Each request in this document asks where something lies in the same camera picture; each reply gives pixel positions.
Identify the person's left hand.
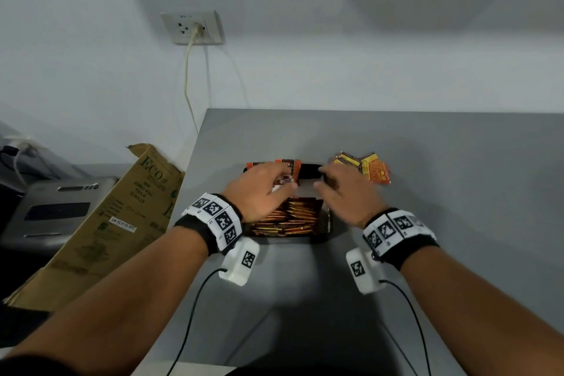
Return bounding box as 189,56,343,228
221,163,300,224

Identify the person's right hand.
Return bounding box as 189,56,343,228
313,163,388,229

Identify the black tray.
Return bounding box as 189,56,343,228
242,162,334,240

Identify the person's left forearm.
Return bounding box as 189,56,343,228
8,226,210,376

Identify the person's right forearm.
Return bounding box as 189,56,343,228
398,246,564,376

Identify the person's black clothing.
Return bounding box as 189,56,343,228
0,353,78,376

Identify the black wristband with marker tags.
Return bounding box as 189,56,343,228
362,207,440,271
174,193,244,256

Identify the brown cardboard box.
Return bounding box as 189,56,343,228
4,143,186,313

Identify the grey appliance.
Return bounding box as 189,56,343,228
0,176,119,251

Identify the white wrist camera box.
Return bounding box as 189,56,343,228
219,237,261,287
345,247,387,295

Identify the cream power cord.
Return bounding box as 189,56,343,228
184,25,206,134

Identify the black camera cable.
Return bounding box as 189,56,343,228
165,268,228,376
380,279,432,376

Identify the white wall socket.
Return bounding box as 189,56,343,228
160,10,224,46

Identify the white charger cable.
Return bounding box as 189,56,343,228
0,137,45,187

